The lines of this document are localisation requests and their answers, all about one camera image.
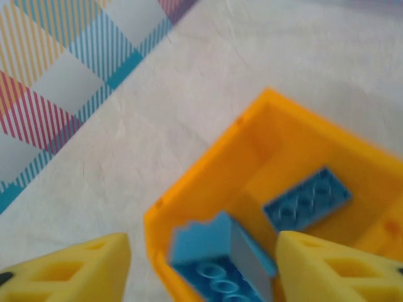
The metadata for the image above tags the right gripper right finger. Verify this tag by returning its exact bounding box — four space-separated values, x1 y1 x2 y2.
276 230 403 302

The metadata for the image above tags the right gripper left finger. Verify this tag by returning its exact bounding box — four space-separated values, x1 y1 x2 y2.
0 232 132 302

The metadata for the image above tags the blue lego brick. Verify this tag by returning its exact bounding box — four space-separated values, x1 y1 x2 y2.
168 210 280 302
261 166 353 233

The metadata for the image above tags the orange bin with blue bricks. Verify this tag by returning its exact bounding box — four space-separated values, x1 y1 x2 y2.
143 87 403 302

